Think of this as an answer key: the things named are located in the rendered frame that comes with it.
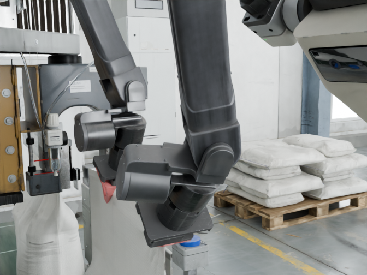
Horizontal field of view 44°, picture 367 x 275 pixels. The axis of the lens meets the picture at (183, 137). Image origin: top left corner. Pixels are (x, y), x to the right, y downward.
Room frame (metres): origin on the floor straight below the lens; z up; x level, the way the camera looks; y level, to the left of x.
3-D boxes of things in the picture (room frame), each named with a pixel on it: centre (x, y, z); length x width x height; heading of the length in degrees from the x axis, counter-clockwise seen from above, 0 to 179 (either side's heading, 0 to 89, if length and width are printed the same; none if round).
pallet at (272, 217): (4.19, -1.01, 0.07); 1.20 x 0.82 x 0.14; 120
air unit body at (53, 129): (1.11, 0.32, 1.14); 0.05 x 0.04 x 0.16; 118
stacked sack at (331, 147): (4.36, -1.29, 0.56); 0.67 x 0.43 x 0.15; 28
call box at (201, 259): (1.22, -0.01, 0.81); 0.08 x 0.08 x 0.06; 28
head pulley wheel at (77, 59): (1.24, 0.32, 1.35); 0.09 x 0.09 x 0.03
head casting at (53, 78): (1.32, 0.31, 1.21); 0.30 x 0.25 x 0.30; 28
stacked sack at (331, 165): (4.16, -1.37, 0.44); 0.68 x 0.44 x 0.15; 118
